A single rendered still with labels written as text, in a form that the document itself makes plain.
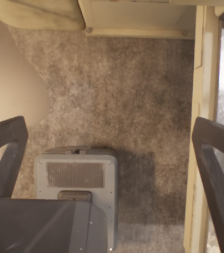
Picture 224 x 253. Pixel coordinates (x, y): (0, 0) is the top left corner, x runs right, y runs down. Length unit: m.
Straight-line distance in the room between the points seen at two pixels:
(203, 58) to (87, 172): 0.89
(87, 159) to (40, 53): 0.82
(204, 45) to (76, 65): 0.93
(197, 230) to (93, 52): 1.24
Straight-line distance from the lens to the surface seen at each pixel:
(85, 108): 1.58
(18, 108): 1.71
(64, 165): 1.39
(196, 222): 1.05
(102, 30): 1.61
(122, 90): 1.58
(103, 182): 1.39
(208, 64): 0.96
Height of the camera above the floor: 1.57
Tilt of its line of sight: 85 degrees down
